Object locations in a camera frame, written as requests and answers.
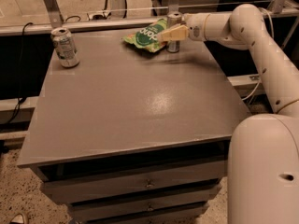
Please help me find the middle cabinet drawer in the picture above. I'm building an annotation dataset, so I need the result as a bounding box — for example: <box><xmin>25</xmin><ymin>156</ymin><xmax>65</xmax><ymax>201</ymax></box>
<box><xmin>70</xmin><ymin>180</ymin><xmax>221</xmax><ymax>221</ymax></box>

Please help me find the top cabinet drawer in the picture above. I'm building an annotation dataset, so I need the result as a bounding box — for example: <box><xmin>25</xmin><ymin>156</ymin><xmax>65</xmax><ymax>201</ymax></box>
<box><xmin>42</xmin><ymin>160</ymin><xmax>227</xmax><ymax>203</ymax></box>

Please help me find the green rice chip bag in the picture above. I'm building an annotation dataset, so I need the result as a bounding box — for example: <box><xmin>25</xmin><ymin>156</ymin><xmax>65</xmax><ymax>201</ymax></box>
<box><xmin>122</xmin><ymin>19</ymin><xmax>167</xmax><ymax>53</ymax></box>

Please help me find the shoe tip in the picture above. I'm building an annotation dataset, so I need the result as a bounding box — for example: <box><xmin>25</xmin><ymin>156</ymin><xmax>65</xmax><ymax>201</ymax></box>
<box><xmin>8</xmin><ymin>213</ymin><xmax>28</xmax><ymax>224</ymax></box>

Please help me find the cabinet drawer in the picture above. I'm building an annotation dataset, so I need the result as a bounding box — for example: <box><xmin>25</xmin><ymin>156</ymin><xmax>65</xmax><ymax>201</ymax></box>
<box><xmin>42</xmin><ymin>160</ymin><xmax>227</xmax><ymax>203</ymax></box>
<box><xmin>70</xmin><ymin>180</ymin><xmax>221</xmax><ymax>221</ymax></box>
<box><xmin>86</xmin><ymin>202</ymin><xmax>208</xmax><ymax>224</ymax></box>

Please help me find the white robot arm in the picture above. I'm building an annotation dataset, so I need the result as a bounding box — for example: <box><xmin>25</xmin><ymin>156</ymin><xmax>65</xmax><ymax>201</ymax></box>
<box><xmin>158</xmin><ymin>4</ymin><xmax>299</xmax><ymax>224</ymax></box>

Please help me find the black cable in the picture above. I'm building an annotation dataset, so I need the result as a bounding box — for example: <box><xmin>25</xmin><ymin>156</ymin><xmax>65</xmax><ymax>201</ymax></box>
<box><xmin>3</xmin><ymin>21</ymin><xmax>35</xmax><ymax>126</ymax></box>

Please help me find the redbull can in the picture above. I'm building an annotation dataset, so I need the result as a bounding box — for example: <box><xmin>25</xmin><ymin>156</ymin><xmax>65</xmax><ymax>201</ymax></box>
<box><xmin>166</xmin><ymin>11</ymin><xmax>182</xmax><ymax>53</ymax></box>

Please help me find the grey drawer cabinet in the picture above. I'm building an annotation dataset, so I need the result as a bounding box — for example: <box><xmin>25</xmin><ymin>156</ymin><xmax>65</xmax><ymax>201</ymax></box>
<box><xmin>17</xmin><ymin>24</ymin><xmax>253</xmax><ymax>224</ymax></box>

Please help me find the silver green soda can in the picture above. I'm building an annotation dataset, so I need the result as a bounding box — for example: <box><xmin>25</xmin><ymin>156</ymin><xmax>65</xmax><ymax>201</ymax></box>
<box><xmin>50</xmin><ymin>27</ymin><xmax>79</xmax><ymax>68</ymax></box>

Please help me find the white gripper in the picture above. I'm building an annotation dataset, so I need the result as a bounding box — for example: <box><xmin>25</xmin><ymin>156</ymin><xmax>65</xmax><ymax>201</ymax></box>
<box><xmin>157</xmin><ymin>13</ymin><xmax>208</xmax><ymax>42</ymax></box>

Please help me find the white cable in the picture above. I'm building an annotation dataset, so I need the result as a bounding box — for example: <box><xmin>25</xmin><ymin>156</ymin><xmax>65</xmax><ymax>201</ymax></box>
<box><xmin>241</xmin><ymin>77</ymin><xmax>263</xmax><ymax>102</ymax></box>

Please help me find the bottom cabinet drawer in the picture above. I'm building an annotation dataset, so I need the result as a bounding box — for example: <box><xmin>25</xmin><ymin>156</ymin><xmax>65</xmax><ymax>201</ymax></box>
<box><xmin>86</xmin><ymin>202</ymin><xmax>208</xmax><ymax>224</ymax></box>

